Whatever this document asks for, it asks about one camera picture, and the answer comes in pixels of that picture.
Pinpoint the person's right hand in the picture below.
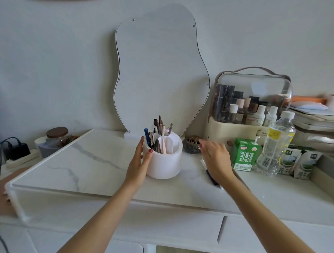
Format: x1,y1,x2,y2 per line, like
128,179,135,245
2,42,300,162
198,139,237,186

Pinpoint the person's left hand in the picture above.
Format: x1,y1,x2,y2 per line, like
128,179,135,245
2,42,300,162
125,136,154,190

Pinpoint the white round brush holder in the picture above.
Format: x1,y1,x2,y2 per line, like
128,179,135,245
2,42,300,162
143,131,183,180

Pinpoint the person's left forearm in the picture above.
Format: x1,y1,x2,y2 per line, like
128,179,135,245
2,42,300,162
57,180,143,253

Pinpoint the person's right forearm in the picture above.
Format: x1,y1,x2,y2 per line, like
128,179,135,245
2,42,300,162
220,172,316,253

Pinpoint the small ornate brass jar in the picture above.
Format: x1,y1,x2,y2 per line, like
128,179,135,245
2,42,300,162
182,135,203,154

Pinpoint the bunch of makeup pencils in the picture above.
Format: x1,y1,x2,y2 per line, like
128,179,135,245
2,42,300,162
149,115,174,155

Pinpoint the black pen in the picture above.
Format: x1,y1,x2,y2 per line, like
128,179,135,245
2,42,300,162
206,169,220,186

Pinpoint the group of cosmetic bottles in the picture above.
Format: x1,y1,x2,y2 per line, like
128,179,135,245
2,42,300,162
216,84,279,127

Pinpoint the clear plastic water bottle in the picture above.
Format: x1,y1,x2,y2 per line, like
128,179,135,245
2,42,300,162
256,111,296,177

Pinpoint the white dresser drawer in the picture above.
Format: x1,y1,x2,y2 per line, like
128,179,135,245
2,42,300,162
0,203,225,253
219,216,334,253

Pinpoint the cream cosmetic case clear lid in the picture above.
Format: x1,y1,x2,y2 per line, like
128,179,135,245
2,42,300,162
206,66,293,147

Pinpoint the white green drink carton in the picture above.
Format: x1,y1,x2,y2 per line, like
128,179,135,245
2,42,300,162
277,147,303,177
293,151,323,181

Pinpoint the wavy white standing mirror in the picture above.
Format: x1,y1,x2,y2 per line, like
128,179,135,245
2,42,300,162
113,4,211,141

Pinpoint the glass jar brown lid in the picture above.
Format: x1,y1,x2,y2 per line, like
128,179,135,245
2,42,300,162
46,127,74,149

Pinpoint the stack of folded bedding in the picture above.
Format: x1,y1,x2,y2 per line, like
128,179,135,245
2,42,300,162
289,94,334,157

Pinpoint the beige box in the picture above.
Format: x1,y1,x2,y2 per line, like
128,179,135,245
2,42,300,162
309,154,334,200

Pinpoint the white power strip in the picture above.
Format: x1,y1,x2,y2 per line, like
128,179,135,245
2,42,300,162
6,149,40,168

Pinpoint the black power adapter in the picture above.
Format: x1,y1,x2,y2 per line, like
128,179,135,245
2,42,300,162
10,142,31,160

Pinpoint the black cable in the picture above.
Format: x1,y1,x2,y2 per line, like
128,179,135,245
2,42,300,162
0,137,20,161

